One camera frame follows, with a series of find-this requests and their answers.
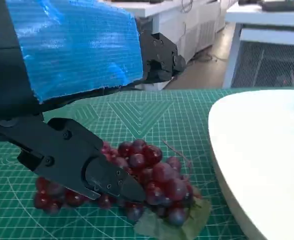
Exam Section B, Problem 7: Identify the purple toy grape bunch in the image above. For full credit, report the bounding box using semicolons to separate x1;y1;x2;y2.
33;139;212;240

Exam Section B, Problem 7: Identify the white square plate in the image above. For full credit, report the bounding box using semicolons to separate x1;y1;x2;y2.
208;89;294;240

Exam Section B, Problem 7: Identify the green cutting mat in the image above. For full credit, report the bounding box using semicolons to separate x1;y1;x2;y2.
0;87;294;240

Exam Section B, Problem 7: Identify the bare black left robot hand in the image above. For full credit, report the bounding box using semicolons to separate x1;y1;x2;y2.
0;0;187;203

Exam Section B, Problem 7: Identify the white vented cabinet on casters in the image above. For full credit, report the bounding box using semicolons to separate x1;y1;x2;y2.
134;0;229;92

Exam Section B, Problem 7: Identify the white cabinet with mesh panel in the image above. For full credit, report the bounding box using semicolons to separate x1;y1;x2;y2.
223;2;294;90

